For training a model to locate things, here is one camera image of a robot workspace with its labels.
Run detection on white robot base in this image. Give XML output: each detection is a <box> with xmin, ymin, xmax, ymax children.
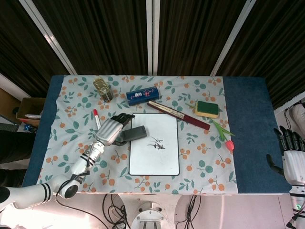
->
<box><xmin>130</xmin><ymin>201</ymin><xmax>171</xmax><ymax>229</ymax></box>

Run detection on red whiteboard marker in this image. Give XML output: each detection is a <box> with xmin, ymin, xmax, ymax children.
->
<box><xmin>93</xmin><ymin>109</ymin><xmax>102</xmax><ymax>131</ymax></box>

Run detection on black whiteboard eraser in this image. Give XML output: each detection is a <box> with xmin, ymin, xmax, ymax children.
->
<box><xmin>121</xmin><ymin>125</ymin><xmax>148</xmax><ymax>141</ymax></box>

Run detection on dark red folded fan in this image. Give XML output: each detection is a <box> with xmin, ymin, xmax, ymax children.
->
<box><xmin>147</xmin><ymin>100</ymin><xmax>211</xmax><ymax>131</ymax></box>

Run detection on floral patterned tablecloth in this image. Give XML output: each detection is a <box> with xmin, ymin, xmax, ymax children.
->
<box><xmin>37</xmin><ymin>74</ymin><xmax>239</xmax><ymax>195</ymax></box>

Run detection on green and yellow sponge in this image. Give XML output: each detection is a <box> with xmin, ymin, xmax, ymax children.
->
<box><xmin>194</xmin><ymin>100</ymin><xmax>220</xmax><ymax>119</ymax></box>

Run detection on black floor cables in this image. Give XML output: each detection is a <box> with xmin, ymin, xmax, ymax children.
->
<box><xmin>55</xmin><ymin>193</ymin><xmax>203</xmax><ymax>229</ymax></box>

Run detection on blue felt table cover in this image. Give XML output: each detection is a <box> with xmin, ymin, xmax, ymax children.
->
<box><xmin>21</xmin><ymin>74</ymin><xmax>293</xmax><ymax>194</ymax></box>

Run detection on cardboard box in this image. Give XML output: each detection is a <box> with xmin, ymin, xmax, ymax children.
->
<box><xmin>15</xmin><ymin>97</ymin><xmax>47</xmax><ymax>127</ymax></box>

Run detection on small white whiteboard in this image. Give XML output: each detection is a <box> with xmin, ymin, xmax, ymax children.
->
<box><xmin>129</xmin><ymin>113</ymin><xmax>180</xmax><ymax>177</ymax></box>

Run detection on blue printed pencil case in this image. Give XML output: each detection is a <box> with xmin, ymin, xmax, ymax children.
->
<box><xmin>125</xmin><ymin>86</ymin><xmax>161</xmax><ymax>106</ymax></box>

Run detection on gold hair clip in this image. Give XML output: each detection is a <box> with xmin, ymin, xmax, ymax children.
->
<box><xmin>92</xmin><ymin>77</ymin><xmax>114</xmax><ymax>103</ymax></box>

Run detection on artificial pink tulip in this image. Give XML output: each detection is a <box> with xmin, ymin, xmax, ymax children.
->
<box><xmin>185</xmin><ymin>103</ymin><xmax>236</xmax><ymax>153</ymax></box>

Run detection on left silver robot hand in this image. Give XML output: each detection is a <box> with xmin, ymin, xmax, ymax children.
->
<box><xmin>95</xmin><ymin>113</ymin><xmax>136</xmax><ymax>147</ymax></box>

